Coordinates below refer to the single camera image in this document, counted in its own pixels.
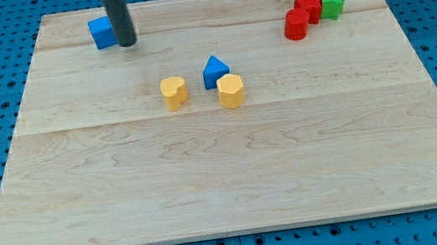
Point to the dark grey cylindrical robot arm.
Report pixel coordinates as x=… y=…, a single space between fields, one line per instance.
x=121 y=22

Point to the yellow hexagon block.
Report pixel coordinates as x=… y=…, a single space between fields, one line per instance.
x=230 y=90

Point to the blue triangle block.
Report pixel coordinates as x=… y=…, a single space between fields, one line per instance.
x=214 y=69

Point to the yellow heart block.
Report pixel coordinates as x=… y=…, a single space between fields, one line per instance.
x=174 y=92

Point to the light wooden board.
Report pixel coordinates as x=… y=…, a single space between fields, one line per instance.
x=339 y=126

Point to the red cylinder block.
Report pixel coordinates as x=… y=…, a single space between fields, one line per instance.
x=296 y=24

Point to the blue cube block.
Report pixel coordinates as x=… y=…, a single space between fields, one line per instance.
x=101 y=32

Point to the red star block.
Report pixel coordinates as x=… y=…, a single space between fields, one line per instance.
x=312 y=7

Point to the green star block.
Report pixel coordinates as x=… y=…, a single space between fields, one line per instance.
x=331 y=9

